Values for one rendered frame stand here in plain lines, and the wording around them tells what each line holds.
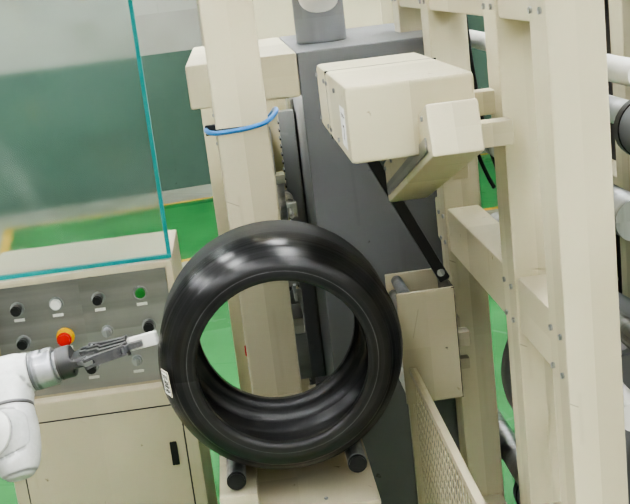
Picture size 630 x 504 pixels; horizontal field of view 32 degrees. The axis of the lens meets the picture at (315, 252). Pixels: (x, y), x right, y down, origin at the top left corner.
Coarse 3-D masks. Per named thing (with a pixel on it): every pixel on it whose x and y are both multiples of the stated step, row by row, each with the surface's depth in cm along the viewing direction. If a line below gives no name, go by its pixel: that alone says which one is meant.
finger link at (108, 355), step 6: (114, 348) 246; (120, 348) 246; (96, 354) 245; (102, 354) 245; (108, 354) 246; (114, 354) 246; (120, 354) 246; (126, 354) 247; (84, 360) 243; (90, 360) 244; (96, 360) 245; (102, 360) 245; (108, 360) 246; (90, 366) 244
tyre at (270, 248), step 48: (240, 240) 243; (288, 240) 240; (336, 240) 251; (192, 288) 239; (240, 288) 237; (336, 288) 239; (384, 288) 246; (192, 336) 239; (384, 336) 243; (192, 384) 241; (336, 384) 272; (384, 384) 246; (192, 432) 248; (240, 432) 247; (288, 432) 270; (336, 432) 247
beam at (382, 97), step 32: (320, 64) 260; (352, 64) 250; (384, 64) 240; (416, 64) 231; (448, 64) 223; (320, 96) 261; (352, 96) 205; (384, 96) 205; (416, 96) 206; (448, 96) 206; (352, 128) 206; (384, 128) 206; (416, 128) 207; (352, 160) 208
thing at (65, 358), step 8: (56, 352) 247; (64, 352) 247; (72, 352) 250; (56, 360) 246; (64, 360) 246; (72, 360) 246; (80, 360) 246; (56, 368) 246; (64, 368) 246; (72, 368) 246; (64, 376) 247; (72, 376) 248
